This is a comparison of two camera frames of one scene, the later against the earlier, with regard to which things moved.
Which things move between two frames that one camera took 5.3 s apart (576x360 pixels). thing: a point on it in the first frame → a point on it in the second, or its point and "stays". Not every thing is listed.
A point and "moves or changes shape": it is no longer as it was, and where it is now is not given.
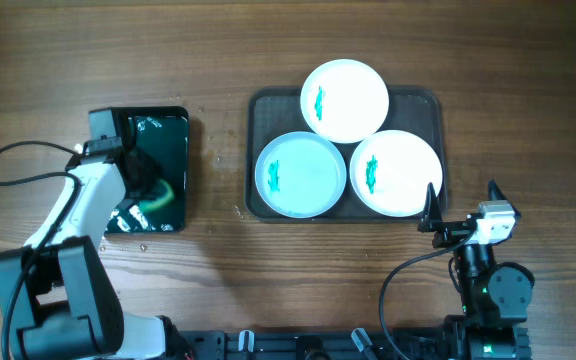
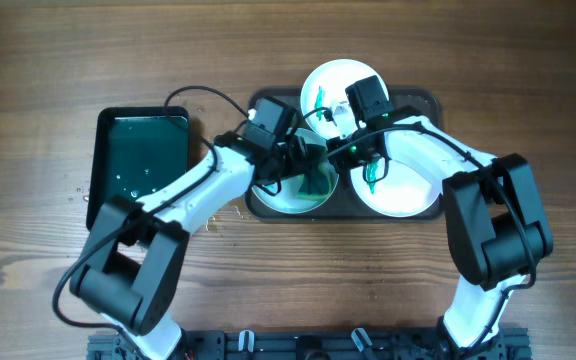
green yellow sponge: [160, 201] moves or changes shape
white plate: [392, 170] stays
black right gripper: [457, 235] → [341, 156]
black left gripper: [138, 170] → [291, 158]
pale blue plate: [300, 174] stays
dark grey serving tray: [273, 111] stays
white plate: [344, 101] stays
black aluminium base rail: [355, 344] stays
